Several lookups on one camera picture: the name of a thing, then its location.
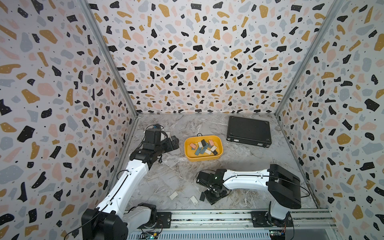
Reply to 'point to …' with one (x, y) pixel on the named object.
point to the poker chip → (199, 134)
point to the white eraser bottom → (194, 200)
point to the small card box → (168, 134)
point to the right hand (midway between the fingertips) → (211, 201)
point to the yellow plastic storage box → (190, 152)
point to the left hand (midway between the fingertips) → (173, 141)
